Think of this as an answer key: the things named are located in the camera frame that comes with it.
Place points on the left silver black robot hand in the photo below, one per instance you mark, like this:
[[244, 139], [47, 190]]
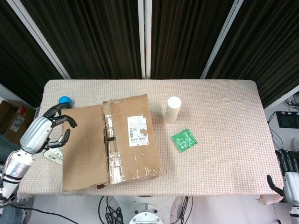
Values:
[[35, 135]]

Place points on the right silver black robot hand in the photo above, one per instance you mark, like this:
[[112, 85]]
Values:
[[290, 186]]

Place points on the cardboard box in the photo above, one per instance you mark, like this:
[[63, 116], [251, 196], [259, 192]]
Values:
[[11, 121], [135, 149]]

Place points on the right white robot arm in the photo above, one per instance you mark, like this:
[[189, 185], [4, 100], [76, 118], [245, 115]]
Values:
[[294, 214]]

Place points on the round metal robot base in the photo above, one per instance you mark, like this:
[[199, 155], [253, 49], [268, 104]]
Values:
[[146, 214]]

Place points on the calligraphy folding fan, red ribs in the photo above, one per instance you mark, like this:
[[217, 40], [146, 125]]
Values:
[[53, 155]]

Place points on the cardboard box on floor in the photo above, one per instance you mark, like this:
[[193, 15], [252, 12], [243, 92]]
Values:
[[11, 121]]

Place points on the person in blue jeans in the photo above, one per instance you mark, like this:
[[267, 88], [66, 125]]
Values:
[[7, 147]]

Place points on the black and blue speaker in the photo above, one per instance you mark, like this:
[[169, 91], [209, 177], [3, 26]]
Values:
[[64, 100]]

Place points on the black tablet screen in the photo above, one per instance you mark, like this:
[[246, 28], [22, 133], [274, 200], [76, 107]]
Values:
[[287, 119]]

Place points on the pink waffle tablecloth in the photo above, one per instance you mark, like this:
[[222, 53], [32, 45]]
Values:
[[222, 163]]

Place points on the dark pleated curtain panel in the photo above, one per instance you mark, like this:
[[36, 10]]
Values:
[[268, 46], [187, 35], [18, 58], [93, 35]]

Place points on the green tea sachet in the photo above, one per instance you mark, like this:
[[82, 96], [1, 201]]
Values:
[[183, 141]]

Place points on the white thermos bottle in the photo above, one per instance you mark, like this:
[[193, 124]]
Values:
[[172, 109]]

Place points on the white partition frame post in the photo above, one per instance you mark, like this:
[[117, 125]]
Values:
[[39, 39], [144, 35], [282, 98], [222, 39], [16, 95]]

